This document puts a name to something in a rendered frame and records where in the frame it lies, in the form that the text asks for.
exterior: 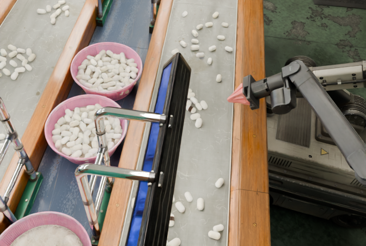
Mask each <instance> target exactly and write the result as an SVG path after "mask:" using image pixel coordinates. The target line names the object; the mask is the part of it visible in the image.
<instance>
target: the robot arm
mask: <svg viewBox="0 0 366 246"><path fill-rule="evenodd" d="M296 89H298V90H299V92H300V93H301V94H302V95H303V97H304V98H305V99H306V101H307V102H308V104H309V105H310V107H311V109H312V110H313V112H314V113H315V115H316V116H317V117H318V119H319V120H320V122H321V123H322V125H323V126H324V128H325V129H326V131H327V132H328V134H329V135H330V137H331V138H332V140H333V141H334V143H335V144H336V146H337V147H338V149H339V150H340V152H341V153H342V154H343V156H344V158H345V160H346V162H347V164H348V165H349V167H350V168H351V169H352V170H354V171H355V177H356V179H357V181H358V182H360V183H361V184H362V185H364V186H365V187H366V144H365V143H364V141H363V140H362V139H361V137H360V136H359V135H358V133H357V132H356V131H355V129H354V128H353V127H352V125H351V124H350V123H349V121H348V120H347V118H346V117H345V116H344V114H343V113H342V112H341V111H340V109H339V108H338V107H337V105H336V104H335V103H334V101H333V100H332V99H331V97H330V96H329V94H328V93H327V92H326V90H325V89H324V88H323V86H322V85H321V83H320V82H319V80H318V78H317V77H316V75H314V73H313V72H312V71H311V70H310V69H309V68H308V67H307V66H306V64H305V63H304V62H302V61H301V60H295V61H293V62H292V63H290V64H289V65H287V66H285V67H283V68H282V72H280V73H278V74H275V75H272V76H270V77H266V78H264V79H261V80H259V81H256V80H255V79H254V78H253V77H252V75H248V76H246V77H244V78H243V83H241V84H240V85H239V86H238V88H237V89H236V90H235V91H234V92H233V93H232V94H231V95H230V96H229V97H228V98H227V101H228V102H231V103H241V104H247V105H249V107H250V109H251V110H255V109H259V100H260V99H261V98H264V97H267V96H270V97H271V107H272V112H273V113H274V114H278V115H282V114H287V113H289V112H290V111H291V110H292V109H294V108H296V95H297V92H296Z"/></svg>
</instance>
